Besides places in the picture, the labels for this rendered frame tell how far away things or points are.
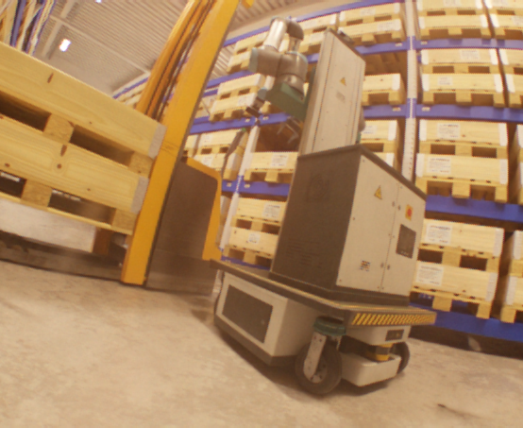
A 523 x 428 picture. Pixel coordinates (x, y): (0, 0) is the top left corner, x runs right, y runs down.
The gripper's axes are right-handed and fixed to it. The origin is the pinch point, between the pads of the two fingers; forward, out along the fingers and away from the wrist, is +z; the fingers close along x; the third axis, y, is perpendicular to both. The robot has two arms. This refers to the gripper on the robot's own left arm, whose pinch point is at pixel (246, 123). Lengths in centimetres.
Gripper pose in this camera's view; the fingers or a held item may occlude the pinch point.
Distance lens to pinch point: 247.2
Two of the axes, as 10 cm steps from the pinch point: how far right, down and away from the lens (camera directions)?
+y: 0.9, -3.4, 9.4
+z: -5.2, 7.9, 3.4
